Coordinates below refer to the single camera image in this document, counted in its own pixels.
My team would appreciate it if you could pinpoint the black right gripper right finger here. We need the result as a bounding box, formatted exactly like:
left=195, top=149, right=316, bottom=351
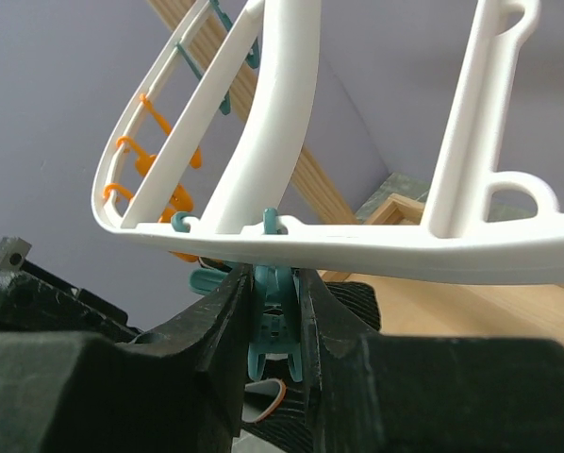
left=299, top=270, right=564, bottom=452

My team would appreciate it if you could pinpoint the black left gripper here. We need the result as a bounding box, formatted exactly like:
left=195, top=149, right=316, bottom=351
left=0, top=237, right=141, bottom=343

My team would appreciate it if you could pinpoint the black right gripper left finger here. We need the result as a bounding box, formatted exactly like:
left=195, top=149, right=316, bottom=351
left=0, top=265, right=253, bottom=452

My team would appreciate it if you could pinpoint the black striped underwear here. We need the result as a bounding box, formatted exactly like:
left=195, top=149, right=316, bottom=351
left=241, top=281, right=381, bottom=452

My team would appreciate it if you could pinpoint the white oval clip hanger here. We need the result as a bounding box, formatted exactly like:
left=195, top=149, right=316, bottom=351
left=91, top=1, right=564, bottom=285

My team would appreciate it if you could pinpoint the wooden hanger rack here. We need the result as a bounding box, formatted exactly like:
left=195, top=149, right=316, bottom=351
left=144, top=0, right=564, bottom=339

